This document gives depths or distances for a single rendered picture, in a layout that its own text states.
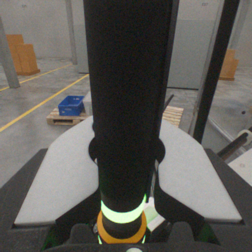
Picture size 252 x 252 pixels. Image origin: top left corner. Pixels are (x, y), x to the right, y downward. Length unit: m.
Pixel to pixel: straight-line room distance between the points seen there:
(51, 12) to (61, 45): 2.14
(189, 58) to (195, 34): 0.67
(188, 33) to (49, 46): 10.89
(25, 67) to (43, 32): 6.45
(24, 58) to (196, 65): 6.80
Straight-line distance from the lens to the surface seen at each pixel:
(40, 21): 14.51
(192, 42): 5.67
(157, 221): 0.19
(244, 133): 0.38
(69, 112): 3.29
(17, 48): 8.37
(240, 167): 0.56
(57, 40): 13.91
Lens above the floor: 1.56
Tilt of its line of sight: 30 degrees down
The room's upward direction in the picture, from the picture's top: 1 degrees clockwise
